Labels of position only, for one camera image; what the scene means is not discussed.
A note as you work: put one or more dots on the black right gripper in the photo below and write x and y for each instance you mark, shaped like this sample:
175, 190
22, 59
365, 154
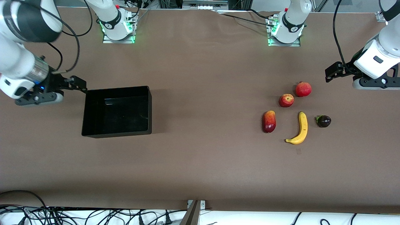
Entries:
55, 82

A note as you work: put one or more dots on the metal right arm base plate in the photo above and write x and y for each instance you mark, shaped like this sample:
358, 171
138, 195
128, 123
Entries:
107, 41

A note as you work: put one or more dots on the red pomegranate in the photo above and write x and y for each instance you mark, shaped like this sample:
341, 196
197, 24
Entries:
303, 90

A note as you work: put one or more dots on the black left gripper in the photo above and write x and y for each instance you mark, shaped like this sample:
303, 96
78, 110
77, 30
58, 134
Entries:
346, 69

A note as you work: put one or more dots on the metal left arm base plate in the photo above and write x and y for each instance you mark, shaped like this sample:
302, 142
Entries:
295, 44

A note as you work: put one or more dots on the dark camera stand pole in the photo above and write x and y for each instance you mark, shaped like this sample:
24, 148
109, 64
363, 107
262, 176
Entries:
191, 215

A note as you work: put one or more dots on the grey power strip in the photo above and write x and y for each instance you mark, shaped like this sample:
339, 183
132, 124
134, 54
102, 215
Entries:
204, 6

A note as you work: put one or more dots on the dark purple mangosteen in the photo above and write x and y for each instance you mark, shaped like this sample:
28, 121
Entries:
324, 121

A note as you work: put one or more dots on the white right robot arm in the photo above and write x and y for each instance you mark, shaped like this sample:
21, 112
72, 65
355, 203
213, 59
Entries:
18, 59

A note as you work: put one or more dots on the yellow banana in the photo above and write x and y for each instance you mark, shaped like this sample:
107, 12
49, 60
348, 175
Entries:
302, 128

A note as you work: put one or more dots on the black power plug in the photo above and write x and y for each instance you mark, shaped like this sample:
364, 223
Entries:
141, 220
167, 219

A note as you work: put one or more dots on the black rectangular plastic tray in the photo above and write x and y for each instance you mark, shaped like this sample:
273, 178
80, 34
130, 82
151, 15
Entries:
118, 115

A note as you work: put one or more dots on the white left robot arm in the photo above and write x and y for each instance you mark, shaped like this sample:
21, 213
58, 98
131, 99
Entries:
384, 53

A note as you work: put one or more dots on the silver metal bracket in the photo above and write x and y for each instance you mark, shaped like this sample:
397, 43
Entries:
203, 204

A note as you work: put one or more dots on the red apple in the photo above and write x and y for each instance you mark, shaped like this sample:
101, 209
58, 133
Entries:
286, 100

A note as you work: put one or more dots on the red yellow mango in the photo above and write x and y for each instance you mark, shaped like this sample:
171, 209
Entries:
269, 122

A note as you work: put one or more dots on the aluminium corner profile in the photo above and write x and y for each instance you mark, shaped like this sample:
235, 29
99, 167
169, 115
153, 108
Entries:
380, 17

